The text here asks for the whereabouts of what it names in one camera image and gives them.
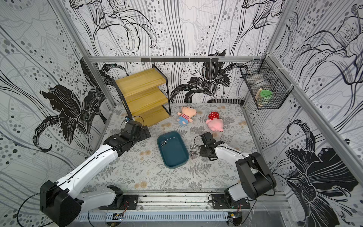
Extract pile of steel wing nuts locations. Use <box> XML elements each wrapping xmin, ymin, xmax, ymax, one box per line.
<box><xmin>160</xmin><ymin>138</ymin><xmax>174</xmax><ymax>147</ymax></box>

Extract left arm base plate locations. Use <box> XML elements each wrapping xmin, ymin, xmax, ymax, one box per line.
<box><xmin>99</xmin><ymin>194</ymin><xmax>139</xmax><ymax>211</ymax></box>

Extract green round lid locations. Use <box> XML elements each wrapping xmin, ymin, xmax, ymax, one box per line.
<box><xmin>260</xmin><ymin>89</ymin><xmax>274</xmax><ymax>100</ymax></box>

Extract wooden three-tier shelf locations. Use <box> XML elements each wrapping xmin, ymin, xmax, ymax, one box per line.
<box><xmin>114</xmin><ymin>64</ymin><xmax>171</xmax><ymax>126</ymax></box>

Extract teal plastic storage tray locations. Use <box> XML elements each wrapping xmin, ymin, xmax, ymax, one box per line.
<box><xmin>157</xmin><ymin>131</ymin><xmax>190</xmax><ymax>169</ymax></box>

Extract black wire wall basket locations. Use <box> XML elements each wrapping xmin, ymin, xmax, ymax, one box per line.
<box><xmin>240</xmin><ymin>57</ymin><xmax>292</xmax><ymax>110</ymax></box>

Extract peach pig plush blue trousers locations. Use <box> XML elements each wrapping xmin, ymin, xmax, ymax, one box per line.
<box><xmin>177</xmin><ymin>107</ymin><xmax>197</xmax><ymax>126</ymax></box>

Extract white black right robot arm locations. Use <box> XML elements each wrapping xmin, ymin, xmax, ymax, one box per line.
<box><xmin>200</xmin><ymin>132</ymin><xmax>277</xmax><ymax>202</ymax></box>

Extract aluminium front rail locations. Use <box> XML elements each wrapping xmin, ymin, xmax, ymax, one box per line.
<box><xmin>60</xmin><ymin>191</ymin><xmax>291</xmax><ymax>212</ymax></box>

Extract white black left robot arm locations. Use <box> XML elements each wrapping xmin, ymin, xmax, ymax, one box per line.
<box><xmin>39</xmin><ymin>120</ymin><xmax>151</xmax><ymax>227</ymax></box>

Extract floral table mat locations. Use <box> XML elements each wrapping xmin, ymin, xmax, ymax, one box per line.
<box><xmin>84</xmin><ymin>103</ymin><xmax>257</xmax><ymax>192</ymax></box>

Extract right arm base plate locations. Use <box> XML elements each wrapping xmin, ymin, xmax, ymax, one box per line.
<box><xmin>208</xmin><ymin>194</ymin><xmax>251</xmax><ymax>210</ymax></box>

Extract pink pig plush red dress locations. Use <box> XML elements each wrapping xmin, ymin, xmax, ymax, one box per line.
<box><xmin>206</xmin><ymin>112</ymin><xmax>224</xmax><ymax>132</ymax></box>

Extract white slotted cable duct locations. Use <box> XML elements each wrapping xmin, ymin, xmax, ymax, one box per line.
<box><xmin>75</xmin><ymin>211</ymin><xmax>229</xmax><ymax>222</ymax></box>

